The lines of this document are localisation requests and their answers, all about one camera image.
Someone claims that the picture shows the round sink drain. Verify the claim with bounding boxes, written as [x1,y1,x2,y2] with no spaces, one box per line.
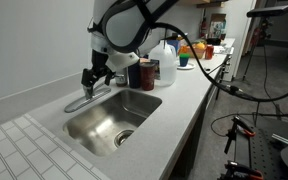
[113,129,135,149]

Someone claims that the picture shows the counter base cabinet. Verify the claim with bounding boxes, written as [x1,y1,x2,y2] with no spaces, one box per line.
[168,54,233,180]

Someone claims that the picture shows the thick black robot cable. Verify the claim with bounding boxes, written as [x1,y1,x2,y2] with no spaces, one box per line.
[149,21,288,103]

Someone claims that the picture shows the black countertop item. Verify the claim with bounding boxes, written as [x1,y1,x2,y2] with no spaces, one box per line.
[205,37,223,46]

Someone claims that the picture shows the cardboard box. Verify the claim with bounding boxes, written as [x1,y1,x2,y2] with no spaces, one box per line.
[209,13,228,39]

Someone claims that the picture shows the black tripod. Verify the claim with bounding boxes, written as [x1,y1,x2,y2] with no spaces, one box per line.
[242,16,288,83]

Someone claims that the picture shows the navy blue water bottle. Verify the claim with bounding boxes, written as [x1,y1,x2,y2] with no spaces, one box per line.
[127,59,142,90]

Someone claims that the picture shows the brown amber jar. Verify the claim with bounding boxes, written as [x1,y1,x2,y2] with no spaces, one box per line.
[139,61,157,92]

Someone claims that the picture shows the black perforated board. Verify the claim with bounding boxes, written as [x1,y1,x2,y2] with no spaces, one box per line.
[233,114,288,180]

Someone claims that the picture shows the black orange clamp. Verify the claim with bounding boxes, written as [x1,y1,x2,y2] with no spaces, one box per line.
[223,115,257,155]
[218,160,264,180]

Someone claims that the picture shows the blue container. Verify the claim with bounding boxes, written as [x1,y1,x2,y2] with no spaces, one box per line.
[166,39,181,56]

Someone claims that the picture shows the blue cup with green rim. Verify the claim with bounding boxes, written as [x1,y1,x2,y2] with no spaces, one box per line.
[178,53,191,68]

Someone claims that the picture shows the wooden wall cabinet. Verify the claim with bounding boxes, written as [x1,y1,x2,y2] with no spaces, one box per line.
[177,0,225,8]

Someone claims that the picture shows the white plate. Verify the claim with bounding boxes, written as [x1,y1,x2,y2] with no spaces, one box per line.
[176,61,197,71]

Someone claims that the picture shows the stainless steel sink basin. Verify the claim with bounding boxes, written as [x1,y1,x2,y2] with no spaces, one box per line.
[62,88,163,159]

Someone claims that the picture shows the white tile pattern mat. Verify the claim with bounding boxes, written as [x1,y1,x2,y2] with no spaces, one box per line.
[0,113,111,180]

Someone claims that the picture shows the red can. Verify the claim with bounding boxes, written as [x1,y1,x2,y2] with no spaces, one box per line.
[204,44,215,61]

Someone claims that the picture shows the small orange object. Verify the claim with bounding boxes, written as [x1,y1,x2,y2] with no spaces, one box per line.
[178,45,189,56]

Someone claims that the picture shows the white papers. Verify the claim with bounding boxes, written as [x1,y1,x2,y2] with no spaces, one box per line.
[213,44,235,56]

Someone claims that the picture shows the black stereo camera on tripod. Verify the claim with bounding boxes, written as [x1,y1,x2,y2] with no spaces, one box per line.
[246,4,288,19]

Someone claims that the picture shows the silver insulated tumbler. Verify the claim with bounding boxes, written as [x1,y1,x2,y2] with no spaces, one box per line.
[114,68,129,88]

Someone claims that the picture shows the yellow fruit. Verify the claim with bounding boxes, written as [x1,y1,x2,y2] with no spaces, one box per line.
[194,41,207,51]

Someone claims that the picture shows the red fire extinguisher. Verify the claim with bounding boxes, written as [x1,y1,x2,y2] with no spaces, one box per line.
[199,9,209,39]

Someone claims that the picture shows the thin black floor cable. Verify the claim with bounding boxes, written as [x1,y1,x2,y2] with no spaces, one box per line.
[210,111,288,138]

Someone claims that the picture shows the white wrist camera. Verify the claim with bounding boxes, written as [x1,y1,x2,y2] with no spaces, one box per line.
[105,49,141,73]

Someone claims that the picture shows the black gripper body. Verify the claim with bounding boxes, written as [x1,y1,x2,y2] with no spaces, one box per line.
[90,49,111,79]

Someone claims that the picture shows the translucent plastic gallon jug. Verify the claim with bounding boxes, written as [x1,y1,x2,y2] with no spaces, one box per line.
[147,39,178,88]

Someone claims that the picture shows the silver metal bar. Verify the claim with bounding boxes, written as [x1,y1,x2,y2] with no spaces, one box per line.
[271,133,288,147]

